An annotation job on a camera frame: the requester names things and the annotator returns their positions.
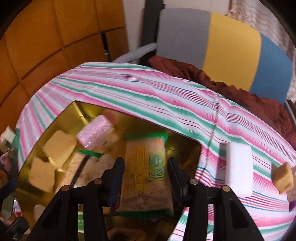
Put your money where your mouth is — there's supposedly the yellow green cracker packet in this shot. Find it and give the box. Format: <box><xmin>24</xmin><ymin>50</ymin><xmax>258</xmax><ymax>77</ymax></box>
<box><xmin>116</xmin><ymin>132</ymin><xmax>174</xmax><ymax>219</ymax></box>

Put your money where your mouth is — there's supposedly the white foam block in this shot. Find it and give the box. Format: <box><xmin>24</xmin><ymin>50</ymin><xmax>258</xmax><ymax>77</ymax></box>
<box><xmin>225</xmin><ymin>142</ymin><xmax>253</xmax><ymax>198</ymax></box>

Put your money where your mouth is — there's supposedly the yellow sponge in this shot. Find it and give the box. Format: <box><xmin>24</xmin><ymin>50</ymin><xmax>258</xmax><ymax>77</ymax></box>
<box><xmin>272</xmin><ymin>162</ymin><xmax>293</xmax><ymax>194</ymax></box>
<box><xmin>29</xmin><ymin>157</ymin><xmax>55</xmax><ymax>193</ymax></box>
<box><xmin>43</xmin><ymin>130</ymin><xmax>77</xmax><ymax>169</ymax></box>

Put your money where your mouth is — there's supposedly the yellow sponge back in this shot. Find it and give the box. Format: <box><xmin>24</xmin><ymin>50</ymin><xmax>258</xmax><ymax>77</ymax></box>
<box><xmin>29</xmin><ymin>157</ymin><xmax>55</xmax><ymax>193</ymax></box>

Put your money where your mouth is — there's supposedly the yellow sponge front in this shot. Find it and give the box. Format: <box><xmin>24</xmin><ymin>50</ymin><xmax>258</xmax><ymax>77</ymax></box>
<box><xmin>272</xmin><ymin>162</ymin><xmax>293</xmax><ymax>194</ymax></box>

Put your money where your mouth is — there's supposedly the purple snack wrapper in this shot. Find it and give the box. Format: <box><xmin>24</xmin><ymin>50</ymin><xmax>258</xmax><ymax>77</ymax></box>
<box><xmin>289</xmin><ymin>200</ymin><xmax>296</xmax><ymax>212</ymax></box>

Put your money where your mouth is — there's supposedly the gold metal tin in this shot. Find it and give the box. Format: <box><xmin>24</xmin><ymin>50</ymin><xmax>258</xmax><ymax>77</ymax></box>
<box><xmin>16</xmin><ymin>101</ymin><xmax>201</xmax><ymax>240</ymax></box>

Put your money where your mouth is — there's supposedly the striped pink green bedsheet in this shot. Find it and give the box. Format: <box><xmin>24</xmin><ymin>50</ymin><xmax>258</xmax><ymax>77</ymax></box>
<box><xmin>16</xmin><ymin>62</ymin><xmax>295</xmax><ymax>240</ymax></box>

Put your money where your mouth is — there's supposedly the dark red cloth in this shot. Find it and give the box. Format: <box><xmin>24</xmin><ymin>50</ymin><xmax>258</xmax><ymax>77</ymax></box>
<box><xmin>147</xmin><ymin>55</ymin><xmax>295</xmax><ymax>148</ymax></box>

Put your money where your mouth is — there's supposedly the grey yellow blue chair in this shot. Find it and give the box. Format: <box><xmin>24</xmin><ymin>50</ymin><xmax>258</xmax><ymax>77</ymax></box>
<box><xmin>116</xmin><ymin>8</ymin><xmax>292</xmax><ymax>103</ymax></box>

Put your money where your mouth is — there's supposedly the wooden wardrobe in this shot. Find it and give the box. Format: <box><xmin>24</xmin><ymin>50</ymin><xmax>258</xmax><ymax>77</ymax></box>
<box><xmin>1</xmin><ymin>1</ymin><xmax>128</xmax><ymax>130</ymax></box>

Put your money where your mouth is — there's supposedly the pink patterned curtain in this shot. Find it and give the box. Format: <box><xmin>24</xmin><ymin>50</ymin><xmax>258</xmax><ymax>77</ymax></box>
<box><xmin>227</xmin><ymin>0</ymin><xmax>296</xmax><ymax>61</ymax></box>

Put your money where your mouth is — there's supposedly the black post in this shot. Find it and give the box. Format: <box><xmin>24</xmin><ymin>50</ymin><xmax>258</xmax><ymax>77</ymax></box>
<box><xmin>139</xmin><ymin>0</ymin><xmax>165</xmax><ymax>66</ymax></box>

